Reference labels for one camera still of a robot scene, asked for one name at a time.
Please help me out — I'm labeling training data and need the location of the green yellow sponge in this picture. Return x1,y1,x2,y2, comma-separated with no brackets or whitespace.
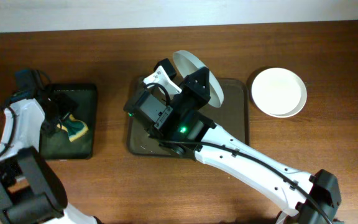
58,116,89,142

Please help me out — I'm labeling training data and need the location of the pale green plate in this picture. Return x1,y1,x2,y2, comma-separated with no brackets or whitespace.
172,50,225,109

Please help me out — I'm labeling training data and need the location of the white plate top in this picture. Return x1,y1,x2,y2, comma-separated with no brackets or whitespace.
251,67,304,115

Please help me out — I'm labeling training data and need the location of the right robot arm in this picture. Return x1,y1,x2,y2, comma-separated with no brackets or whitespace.
124,67,341,223

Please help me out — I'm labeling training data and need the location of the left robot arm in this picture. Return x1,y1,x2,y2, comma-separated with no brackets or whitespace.
0,93,100,223

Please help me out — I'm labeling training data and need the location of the black water tray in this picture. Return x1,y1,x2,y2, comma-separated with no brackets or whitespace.
39,83,98,160

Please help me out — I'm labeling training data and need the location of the brown serving tray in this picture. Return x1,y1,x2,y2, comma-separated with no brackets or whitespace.
126,78,250,157

